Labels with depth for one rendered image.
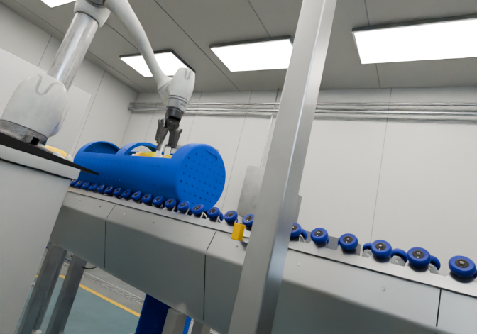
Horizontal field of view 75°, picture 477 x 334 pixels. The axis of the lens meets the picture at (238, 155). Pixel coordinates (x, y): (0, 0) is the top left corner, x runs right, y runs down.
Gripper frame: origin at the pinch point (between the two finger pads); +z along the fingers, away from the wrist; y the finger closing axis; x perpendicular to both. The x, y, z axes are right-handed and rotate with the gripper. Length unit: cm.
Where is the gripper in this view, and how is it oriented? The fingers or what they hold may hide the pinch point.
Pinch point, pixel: (162, 153)
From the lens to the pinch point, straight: 143.0
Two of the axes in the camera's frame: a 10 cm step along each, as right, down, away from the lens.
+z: -2.3, 9.5, -1.9
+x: -7.9, -0.7, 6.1
